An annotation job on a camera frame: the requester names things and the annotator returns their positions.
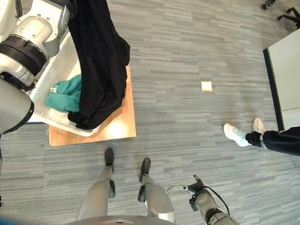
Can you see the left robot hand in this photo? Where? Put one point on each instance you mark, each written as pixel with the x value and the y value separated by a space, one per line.
pixel 72 7

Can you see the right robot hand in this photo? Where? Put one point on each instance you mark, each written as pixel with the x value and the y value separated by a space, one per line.
pixel 196 185

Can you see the black garment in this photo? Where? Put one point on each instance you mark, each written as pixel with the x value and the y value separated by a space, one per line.
pixel 100 63

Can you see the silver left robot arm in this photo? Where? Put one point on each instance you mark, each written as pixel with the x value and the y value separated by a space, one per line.
pixel 30 30

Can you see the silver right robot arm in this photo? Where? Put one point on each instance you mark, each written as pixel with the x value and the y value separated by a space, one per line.
pixel 211 206

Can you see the white plastic laundry basket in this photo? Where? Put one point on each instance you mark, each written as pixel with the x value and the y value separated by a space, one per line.
pixel 62 63

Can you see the silver right robot leg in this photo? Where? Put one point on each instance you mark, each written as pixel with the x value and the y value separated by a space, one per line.
pixel 154 197

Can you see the silver robot leg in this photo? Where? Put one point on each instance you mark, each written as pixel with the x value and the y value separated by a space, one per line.
pixel 98 194
pixel 154 197

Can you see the white shoe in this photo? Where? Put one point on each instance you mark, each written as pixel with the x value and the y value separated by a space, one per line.
pixel 235 136
pixel 258 125

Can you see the grey robot torso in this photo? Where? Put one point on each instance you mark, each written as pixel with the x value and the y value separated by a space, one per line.
pixel 122 220

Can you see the teal garment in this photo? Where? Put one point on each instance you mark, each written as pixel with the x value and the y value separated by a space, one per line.
pixel 64 96

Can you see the wooden table top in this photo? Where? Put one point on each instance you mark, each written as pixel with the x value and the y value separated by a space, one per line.
pixel 124 126

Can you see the person's leg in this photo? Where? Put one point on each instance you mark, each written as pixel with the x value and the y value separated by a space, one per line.
pixel 279 140

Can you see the silver left robot leg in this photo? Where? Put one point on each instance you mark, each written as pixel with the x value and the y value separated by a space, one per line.
pixel 98 194

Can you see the yellow paper note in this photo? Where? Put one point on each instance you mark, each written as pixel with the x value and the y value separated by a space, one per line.
pixel 206 86

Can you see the white cabinet with black edge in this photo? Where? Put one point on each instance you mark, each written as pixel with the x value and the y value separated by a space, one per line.
pixel 286 75

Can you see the black office chair base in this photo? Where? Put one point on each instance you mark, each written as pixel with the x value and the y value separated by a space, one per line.
pixel 289 15
pixel 268 3

